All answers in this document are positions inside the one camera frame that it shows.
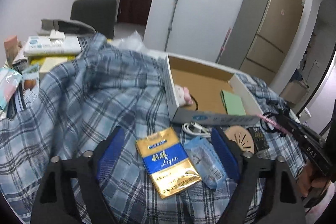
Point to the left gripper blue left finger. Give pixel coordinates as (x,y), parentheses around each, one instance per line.
(107,152)

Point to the green foam sheet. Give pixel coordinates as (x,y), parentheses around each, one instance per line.
(232,103)

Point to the colourful snack packet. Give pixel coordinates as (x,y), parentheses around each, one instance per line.
(10,79)

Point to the brown cardboard box on floor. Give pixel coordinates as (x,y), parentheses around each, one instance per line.
(295,92)

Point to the brown small carton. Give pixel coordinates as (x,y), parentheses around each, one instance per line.
(11,49)

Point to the green mop handle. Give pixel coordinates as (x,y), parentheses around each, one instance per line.
(170,27)

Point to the gold refrigerator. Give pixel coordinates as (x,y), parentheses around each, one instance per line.
(262,36)

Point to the pink white plush hair band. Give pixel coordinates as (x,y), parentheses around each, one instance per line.
(184,98)

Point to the person right hand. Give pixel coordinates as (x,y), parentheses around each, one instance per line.
(308,179)

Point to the clear plastic bag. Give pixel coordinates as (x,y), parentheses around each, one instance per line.
(132,42)

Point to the blue tissue packet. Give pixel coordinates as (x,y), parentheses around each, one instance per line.
(206,162)

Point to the white blue flat box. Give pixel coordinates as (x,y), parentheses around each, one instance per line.
(45,46)

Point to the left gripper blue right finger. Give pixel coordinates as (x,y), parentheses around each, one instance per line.
(225,155)

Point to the tan round perforated pad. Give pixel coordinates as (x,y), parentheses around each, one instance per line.
(241,137)

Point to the white cardboard tray box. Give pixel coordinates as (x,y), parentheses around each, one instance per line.
(205,83)

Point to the grey folded bag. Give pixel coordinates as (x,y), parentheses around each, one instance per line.
(69,27)

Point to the yellow notepad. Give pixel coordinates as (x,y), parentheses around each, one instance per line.
(48,63)

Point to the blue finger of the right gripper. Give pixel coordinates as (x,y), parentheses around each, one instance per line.
(273,123)

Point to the black office chair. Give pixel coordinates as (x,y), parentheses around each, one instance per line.
(99,14)

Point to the blue plaid cloth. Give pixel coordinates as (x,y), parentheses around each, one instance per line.
(79,104)

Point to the gold blue cigarette pack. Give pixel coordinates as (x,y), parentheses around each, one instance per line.
(167,163)

